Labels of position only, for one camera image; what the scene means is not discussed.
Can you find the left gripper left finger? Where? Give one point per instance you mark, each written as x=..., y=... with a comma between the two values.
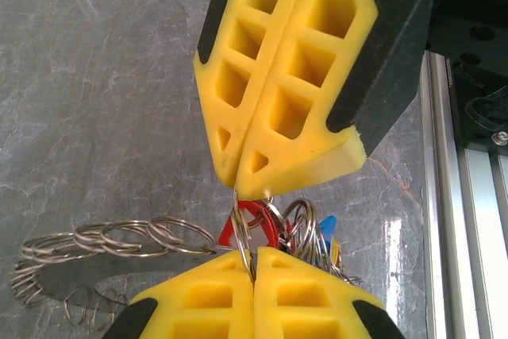
x=206, y=307

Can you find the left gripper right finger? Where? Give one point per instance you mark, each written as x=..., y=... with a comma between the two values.
x=301, y=307

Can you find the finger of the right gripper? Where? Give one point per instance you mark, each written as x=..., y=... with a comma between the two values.
x=238, y=45
x=317, y=77

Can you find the red tag key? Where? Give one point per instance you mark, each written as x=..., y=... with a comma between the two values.
x=226, y=237

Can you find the bunch of tagged keys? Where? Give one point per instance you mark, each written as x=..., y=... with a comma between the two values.
x=327, y=228

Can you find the metal keyring disc with rings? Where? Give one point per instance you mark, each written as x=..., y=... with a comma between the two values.
x=119, y=267

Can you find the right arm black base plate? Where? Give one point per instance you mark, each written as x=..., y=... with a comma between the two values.
x=484, y=109

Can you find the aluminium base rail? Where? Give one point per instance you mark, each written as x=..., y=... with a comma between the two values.
x=444, y=236

